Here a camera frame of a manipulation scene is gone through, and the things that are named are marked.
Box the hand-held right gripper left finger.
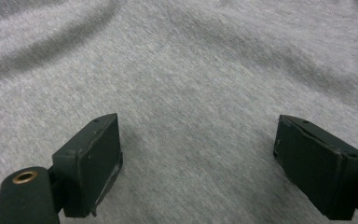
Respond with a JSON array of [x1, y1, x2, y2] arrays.
[[51, 113, 124, 218]]

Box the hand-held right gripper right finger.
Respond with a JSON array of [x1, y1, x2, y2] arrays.
[[272, 114, 358, 221]]

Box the grey shorts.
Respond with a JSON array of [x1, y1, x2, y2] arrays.
[[0, 0, 358, 224]]

